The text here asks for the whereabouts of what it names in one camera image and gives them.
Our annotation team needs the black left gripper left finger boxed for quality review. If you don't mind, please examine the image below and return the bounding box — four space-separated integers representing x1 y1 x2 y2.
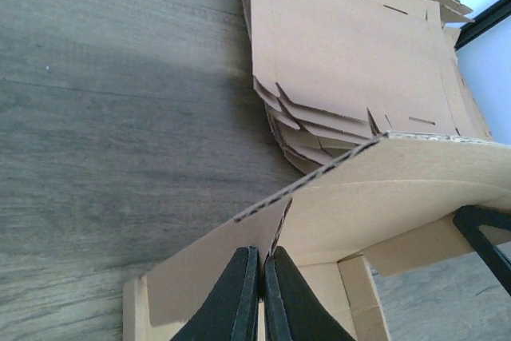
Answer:
172 247 259 341

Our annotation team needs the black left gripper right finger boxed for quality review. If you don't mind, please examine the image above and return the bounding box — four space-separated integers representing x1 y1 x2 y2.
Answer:
263 247 353 341

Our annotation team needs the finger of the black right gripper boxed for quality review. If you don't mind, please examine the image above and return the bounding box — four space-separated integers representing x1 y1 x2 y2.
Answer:
453 205 510 294

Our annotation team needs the cardboard box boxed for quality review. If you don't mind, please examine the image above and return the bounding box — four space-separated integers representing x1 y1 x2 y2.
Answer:
123 132 510 340

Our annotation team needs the stack of flat cardboard blanks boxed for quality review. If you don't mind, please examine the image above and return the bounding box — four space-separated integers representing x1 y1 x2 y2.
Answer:
242 0 492 173

